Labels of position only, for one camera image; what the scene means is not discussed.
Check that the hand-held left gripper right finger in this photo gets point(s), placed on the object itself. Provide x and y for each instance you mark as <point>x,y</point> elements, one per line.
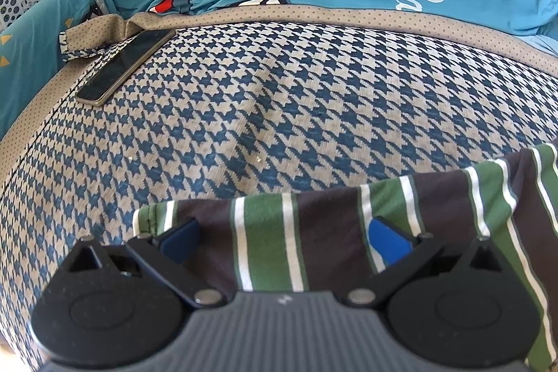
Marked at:
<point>388,243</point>

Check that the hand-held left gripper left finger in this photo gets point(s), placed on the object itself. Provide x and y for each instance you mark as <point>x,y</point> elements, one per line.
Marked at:
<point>179,239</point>

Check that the green brown striped shirt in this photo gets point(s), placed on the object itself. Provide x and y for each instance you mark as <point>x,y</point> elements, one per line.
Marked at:
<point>305,232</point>

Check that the blue houndstooth bed mat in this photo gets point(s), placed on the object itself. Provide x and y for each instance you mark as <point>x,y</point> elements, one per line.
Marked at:
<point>283,106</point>

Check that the black smartphone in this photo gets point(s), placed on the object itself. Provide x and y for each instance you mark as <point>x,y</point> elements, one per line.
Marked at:
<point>124,67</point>

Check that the teal bed sheet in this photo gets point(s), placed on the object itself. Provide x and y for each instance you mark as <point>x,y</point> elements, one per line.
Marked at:
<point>30,58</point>

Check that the light blue cloth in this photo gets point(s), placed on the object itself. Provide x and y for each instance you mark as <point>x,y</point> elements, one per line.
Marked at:
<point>545,44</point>

